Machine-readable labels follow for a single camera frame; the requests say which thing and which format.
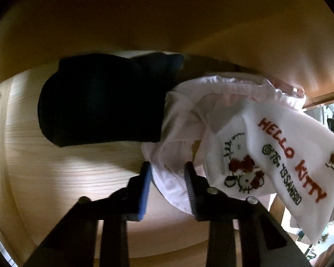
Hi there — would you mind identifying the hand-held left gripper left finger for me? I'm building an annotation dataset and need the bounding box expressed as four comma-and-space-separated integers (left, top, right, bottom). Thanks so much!
24, 161, 152, 267

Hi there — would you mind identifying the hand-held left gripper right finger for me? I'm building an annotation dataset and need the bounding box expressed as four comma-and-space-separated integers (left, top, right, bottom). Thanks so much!
183, 161, 312, 267

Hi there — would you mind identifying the white cloth garment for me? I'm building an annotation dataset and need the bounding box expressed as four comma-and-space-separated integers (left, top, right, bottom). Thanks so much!
141, 74, 307, 215

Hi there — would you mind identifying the white printed sock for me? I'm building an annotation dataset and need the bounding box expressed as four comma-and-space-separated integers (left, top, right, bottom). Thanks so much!
241, 100, 334, 244
196, 108, 276, 201

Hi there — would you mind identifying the black sock bundle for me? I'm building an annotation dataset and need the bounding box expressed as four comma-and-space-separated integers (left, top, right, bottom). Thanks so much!
37, 53, 173, 148
129, 52, 185, 75

